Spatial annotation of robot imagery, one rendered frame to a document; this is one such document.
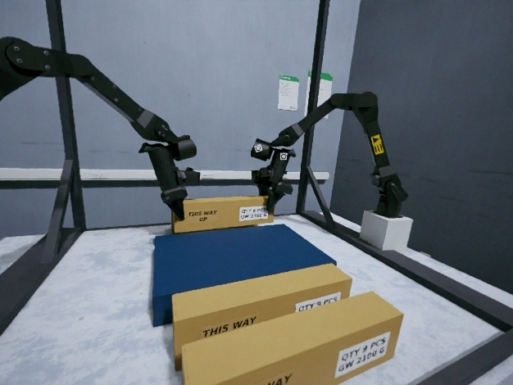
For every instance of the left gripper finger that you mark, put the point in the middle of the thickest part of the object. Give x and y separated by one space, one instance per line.
263 191
274 197

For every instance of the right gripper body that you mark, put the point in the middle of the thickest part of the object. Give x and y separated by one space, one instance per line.
167 178

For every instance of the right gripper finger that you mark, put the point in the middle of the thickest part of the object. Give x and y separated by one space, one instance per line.
177 207

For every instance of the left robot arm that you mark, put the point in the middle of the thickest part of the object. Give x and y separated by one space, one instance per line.
365 108

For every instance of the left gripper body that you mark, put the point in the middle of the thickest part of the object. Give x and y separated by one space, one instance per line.
280 187

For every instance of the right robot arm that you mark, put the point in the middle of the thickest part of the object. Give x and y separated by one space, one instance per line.
21 62

